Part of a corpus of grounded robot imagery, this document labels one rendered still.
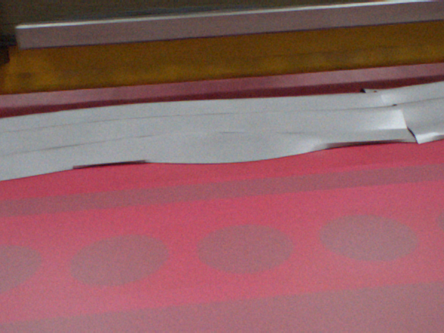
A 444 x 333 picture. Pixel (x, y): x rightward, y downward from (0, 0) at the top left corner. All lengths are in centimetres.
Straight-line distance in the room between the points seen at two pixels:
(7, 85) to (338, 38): 16
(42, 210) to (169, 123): 7
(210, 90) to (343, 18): 7
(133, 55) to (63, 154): 9
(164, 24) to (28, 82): 8
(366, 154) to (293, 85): 11
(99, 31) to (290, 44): 9
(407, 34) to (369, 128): 10
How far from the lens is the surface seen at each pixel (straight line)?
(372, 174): 17
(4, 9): 27
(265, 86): 29
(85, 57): 28
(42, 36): 26
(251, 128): 20
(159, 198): 16
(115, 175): 18
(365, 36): 29
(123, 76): 28
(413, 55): 30
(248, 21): 25
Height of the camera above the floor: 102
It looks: 22 degrees down
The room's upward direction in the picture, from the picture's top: 4 degrees counter-clockwise
